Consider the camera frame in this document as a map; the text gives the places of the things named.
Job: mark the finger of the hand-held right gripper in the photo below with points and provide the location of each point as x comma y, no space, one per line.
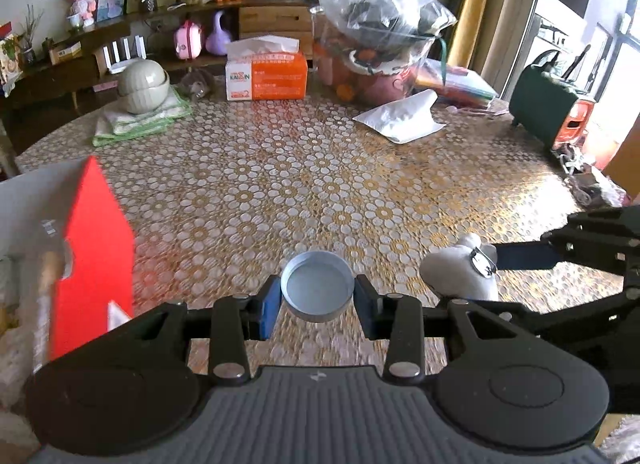
525,255
590,316

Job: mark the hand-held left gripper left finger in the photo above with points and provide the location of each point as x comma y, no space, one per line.
270,305

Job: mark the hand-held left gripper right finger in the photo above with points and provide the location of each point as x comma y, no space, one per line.
365,309

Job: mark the round metal lid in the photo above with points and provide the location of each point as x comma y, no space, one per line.
315,284

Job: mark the white plush toy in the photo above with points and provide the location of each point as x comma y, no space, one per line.
450,269

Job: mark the red cardboard box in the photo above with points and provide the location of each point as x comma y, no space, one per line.
95,254

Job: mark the orange white device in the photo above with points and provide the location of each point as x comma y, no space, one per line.
575,124

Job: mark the dark green storage bin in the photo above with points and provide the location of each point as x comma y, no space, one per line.
540,99

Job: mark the stack of colourful folders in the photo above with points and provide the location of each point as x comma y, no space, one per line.
465,82

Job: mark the white pouch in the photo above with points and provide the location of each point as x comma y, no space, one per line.
400,119

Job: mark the green folded cloth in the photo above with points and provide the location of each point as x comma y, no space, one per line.
130,127

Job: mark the bag of fruit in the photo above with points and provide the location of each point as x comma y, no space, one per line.
380,79

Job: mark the orange tissue box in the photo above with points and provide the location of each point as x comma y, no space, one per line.
275,77

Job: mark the grey furry ball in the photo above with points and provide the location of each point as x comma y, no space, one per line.
197,84

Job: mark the beige curtain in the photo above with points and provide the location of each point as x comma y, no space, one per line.
515,9

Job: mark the yellow curtain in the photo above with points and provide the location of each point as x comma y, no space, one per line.
472,4

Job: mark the purple kettle toy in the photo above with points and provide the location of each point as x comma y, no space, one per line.
219,42

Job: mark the pink toy case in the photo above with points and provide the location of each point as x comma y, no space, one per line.
189,42

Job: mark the white router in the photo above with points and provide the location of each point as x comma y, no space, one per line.
122,49

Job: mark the wooden television cabinet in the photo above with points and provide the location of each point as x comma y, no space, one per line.
50,77

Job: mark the small cardboard box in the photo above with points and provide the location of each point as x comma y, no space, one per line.
67,52

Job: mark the blue picture card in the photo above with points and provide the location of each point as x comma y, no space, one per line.
112,4

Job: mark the vase with dried twigs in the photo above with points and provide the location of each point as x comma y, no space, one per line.
27,52

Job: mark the floral paper bag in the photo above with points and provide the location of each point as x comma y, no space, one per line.
9,64

